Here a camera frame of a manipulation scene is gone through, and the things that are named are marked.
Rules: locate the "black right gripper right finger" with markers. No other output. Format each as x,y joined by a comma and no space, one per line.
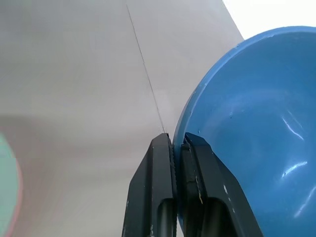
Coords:
212,182

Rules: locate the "green bowl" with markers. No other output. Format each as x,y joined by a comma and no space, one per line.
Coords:
6,182

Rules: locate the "blue bowl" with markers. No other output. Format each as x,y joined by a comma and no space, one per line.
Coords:
259,123

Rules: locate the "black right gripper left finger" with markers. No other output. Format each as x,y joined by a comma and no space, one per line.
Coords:
153,177

